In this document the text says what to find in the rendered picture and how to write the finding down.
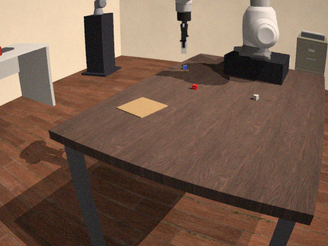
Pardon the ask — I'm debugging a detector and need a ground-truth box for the tan square mat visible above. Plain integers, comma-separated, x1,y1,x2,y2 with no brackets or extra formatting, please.
117,97,168,118

